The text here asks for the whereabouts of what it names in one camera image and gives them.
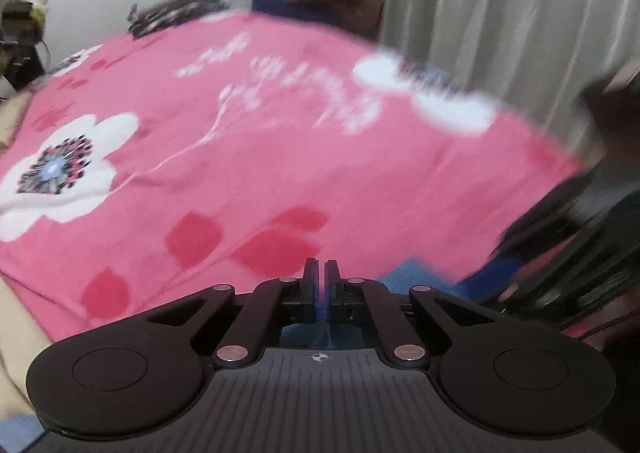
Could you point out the striped dark cloth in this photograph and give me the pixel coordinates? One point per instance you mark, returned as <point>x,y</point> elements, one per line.
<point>175,10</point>

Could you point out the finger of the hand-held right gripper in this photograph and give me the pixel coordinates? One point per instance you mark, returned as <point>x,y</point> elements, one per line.
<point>500,273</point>

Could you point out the grey curtain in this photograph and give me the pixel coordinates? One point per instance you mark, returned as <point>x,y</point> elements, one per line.
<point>500,8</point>

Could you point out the pink floral bed sheet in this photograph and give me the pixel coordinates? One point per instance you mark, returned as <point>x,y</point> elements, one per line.
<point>250,158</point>

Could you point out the blue jeans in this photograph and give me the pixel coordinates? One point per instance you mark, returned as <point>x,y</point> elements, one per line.
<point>405,275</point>

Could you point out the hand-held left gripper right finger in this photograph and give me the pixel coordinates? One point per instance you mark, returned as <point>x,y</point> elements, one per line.
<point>334,293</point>

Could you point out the beige pants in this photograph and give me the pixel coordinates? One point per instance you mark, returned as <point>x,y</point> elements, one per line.
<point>9,120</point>

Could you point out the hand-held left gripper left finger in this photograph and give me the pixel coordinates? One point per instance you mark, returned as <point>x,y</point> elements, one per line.
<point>310,293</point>

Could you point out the cream garment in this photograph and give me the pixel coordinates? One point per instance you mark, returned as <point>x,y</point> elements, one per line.
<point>17,338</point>

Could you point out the light blue cloth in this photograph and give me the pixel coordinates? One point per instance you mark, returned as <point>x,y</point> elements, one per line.
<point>17,433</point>

